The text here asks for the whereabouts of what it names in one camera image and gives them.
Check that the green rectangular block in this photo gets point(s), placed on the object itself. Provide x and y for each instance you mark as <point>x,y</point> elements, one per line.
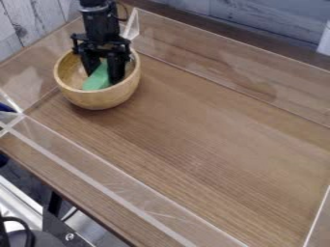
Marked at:
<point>97,81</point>

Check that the clear acrylic tray wall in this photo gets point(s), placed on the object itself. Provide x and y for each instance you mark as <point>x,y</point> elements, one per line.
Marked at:
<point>211,160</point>

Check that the white object at right edge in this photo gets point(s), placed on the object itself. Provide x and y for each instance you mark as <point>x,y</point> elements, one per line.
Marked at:
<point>323,46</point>

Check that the black metal bracket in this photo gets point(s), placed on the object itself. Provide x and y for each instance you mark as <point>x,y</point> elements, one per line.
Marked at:
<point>60,235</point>

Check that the black table leg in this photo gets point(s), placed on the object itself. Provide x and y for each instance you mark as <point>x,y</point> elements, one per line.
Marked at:
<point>55,204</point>

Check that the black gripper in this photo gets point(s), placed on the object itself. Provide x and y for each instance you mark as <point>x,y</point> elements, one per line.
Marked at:
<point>101,40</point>

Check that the brown wooden bowl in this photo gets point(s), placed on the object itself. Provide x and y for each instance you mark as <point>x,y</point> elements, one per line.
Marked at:
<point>95,92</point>

